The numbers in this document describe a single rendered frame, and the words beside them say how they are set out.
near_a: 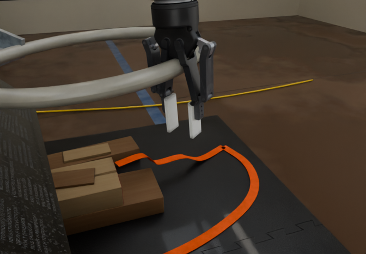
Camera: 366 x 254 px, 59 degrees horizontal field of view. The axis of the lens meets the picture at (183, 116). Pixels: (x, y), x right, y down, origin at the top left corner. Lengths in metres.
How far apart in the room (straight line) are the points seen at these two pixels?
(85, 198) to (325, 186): 1.21
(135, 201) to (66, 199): 0.29
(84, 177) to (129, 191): 0.22
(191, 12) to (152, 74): 0.11
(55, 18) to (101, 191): 4.30
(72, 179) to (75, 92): 1.05
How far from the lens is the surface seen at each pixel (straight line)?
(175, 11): 0.50
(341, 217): 1.73
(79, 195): 1.42
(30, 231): 0.67
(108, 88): 0.48
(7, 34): 0.90
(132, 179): 1.62
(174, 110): 0.60
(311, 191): 1.83
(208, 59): 0.52
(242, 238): 1.48
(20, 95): 0.50
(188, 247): 1.43
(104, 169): 1.54
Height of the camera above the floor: 1.09
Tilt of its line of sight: 27 degrees down
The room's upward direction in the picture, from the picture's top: straight up
